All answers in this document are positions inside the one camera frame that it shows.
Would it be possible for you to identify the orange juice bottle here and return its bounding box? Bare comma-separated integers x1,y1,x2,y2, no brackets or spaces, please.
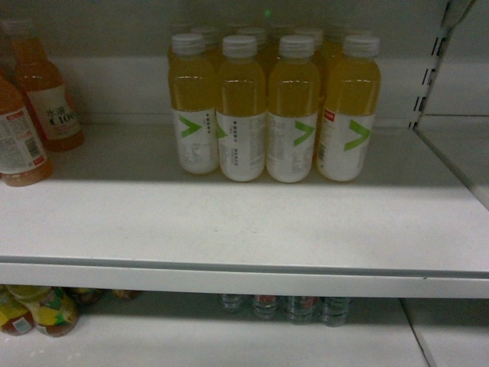
1,19,84,151
1,77,53,187

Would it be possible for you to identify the yellow drink bottle front right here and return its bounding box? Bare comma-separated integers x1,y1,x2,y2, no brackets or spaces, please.
316,34,381,182

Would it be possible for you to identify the water bottle far left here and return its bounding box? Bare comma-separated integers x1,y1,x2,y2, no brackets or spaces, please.
218,294,247,313

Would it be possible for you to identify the water bottle behind front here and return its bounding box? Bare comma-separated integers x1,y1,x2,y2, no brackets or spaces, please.
319,297,353,327

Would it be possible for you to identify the yellow drink bottle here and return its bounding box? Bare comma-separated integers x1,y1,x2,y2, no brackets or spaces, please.
266,35,321,183
216,35,267,182
168,33,219,174
316,34,381,182

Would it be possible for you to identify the orange juice bottle front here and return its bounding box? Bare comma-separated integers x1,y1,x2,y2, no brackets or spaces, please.
1,77,53,187

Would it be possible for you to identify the water bottle red players label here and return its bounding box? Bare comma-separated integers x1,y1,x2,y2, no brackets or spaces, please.
284,296,319,325

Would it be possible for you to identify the water bottle green label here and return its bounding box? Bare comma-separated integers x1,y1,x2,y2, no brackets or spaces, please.
252,294,280,320

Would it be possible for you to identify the yellow drink bottle front left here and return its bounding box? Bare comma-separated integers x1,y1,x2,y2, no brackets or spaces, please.
168,33,219,174

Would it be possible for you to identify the white upper shelf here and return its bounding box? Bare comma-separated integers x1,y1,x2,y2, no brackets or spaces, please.
1,123,488,298

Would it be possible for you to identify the orange juice bottle rear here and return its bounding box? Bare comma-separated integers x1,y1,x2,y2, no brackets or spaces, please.
1,19,84,151

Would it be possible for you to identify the yellow lemon tea bottle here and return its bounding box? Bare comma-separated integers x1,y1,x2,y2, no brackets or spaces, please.
7,284,79,337

